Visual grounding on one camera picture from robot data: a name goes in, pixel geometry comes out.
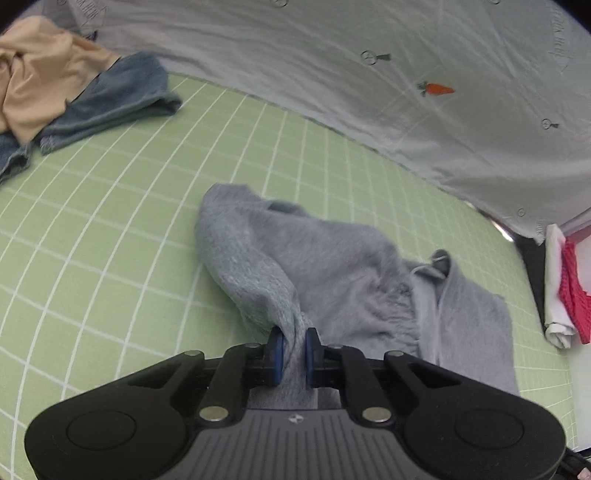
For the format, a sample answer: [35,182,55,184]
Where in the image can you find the grey sweatpants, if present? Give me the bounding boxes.
[194,183,521,411]

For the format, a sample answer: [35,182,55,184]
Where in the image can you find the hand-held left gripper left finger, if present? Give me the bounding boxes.
[120,327,285,424]

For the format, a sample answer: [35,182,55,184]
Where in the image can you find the green grid mat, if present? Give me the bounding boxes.
[0,74,579,480]

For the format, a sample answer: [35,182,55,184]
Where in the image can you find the grey carrot-print sheet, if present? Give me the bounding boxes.
[28,0,591,245]

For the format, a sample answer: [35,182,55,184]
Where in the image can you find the red knit cloth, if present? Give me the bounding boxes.
[558,239,591,345]

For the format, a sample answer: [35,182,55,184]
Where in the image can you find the white cloth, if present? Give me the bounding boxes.
[544,224,579,350]

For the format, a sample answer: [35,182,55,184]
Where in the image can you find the blue denim pants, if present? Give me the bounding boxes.
[0,51,184,185]

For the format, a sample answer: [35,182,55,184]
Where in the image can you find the beige shirt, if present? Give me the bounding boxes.
[0,16,122,145]

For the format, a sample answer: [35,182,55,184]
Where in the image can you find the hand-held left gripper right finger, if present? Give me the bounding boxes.
[305,328,463,424]

